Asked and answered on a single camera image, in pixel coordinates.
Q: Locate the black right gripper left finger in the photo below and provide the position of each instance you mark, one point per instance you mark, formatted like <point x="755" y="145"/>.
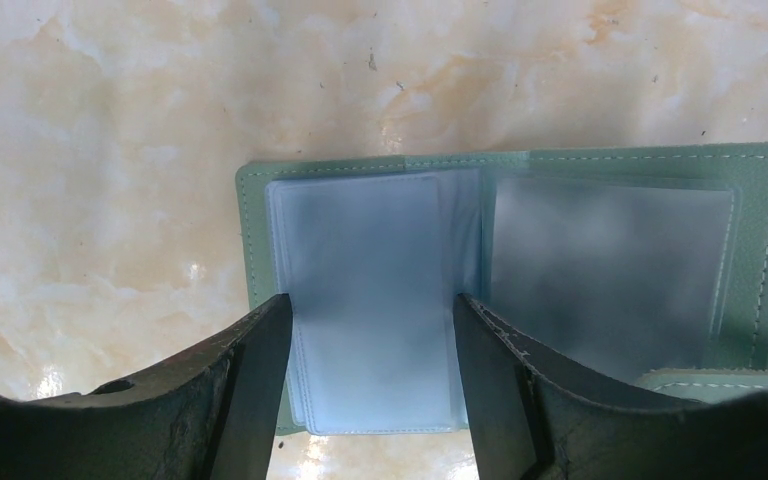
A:
<point x="207" y="412"/>

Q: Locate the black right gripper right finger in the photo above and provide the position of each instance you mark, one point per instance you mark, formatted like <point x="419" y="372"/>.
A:
<point x="534" y="413"/>

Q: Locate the green card holder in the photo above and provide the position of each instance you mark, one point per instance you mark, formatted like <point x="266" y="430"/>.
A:
<point x="418" y="284"/>

